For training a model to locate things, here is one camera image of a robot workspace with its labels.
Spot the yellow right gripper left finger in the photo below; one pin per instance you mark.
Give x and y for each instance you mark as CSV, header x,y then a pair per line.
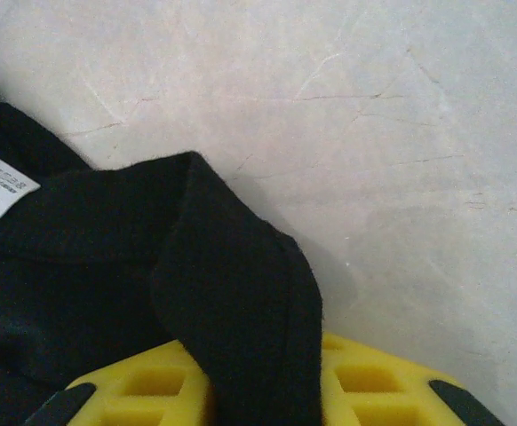
x,y
103,401

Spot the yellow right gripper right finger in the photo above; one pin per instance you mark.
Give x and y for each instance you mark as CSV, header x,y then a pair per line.
x,y
414,386

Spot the black floral print t-shirt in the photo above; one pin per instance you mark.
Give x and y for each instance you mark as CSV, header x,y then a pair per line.
x,y
107,266

